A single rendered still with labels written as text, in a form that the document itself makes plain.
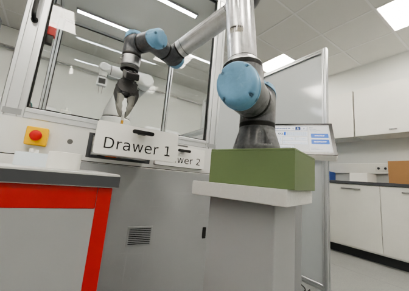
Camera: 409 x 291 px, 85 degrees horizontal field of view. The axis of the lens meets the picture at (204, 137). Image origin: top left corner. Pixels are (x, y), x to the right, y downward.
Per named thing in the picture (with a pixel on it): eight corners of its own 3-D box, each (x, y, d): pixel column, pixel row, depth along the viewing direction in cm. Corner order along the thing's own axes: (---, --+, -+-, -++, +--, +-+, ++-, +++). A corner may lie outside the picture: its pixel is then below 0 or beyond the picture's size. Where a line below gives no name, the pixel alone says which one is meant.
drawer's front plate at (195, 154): (203, 169, 128) (205, 150, 130) (154, 164, 114) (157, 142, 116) (201, 169, 130) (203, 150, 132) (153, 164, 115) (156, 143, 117)
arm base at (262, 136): (288, 156, 73) (288, 127, 75) (268, 150, 62) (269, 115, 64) (246, 157, 83) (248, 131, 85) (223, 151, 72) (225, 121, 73)
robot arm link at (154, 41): (174, 38, 92) (154, 44, 98) (156, 21, 83) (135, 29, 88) (172, 56, 91) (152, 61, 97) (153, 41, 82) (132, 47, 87)
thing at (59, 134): (214, 173, 134) (216, 150, 137) (-13, 150, 83) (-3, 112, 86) (159, 171, 215) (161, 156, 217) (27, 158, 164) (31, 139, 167)
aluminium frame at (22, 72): (216, 150, 136) (228, 0, 155) (-3, 112, 86) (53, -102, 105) (161, 156, 217) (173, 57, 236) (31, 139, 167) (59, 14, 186)
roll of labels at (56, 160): (43, 167, 54) (47, 151, 55) (75, 170, 59) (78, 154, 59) (47, 168, 49) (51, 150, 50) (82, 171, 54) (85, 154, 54)
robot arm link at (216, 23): (263, -12, 88) (169, 57, 107) (255, -35, 79) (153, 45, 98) (275, 8, 84) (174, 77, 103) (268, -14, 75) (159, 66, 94)
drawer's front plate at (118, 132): (175, 162, 86) (178, 134, 88) (92, 152, 71) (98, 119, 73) (173, 162, 87) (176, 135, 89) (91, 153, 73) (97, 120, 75)
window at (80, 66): (204, 140, 135) (216, 2, 152) (27, 107, 92) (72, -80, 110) (203, 140, 135) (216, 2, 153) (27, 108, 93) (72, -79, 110)
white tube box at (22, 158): (47, 167, 63) (50, 154, 64) (11, 164, 61) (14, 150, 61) (59, 168, 75) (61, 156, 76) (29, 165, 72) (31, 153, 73)
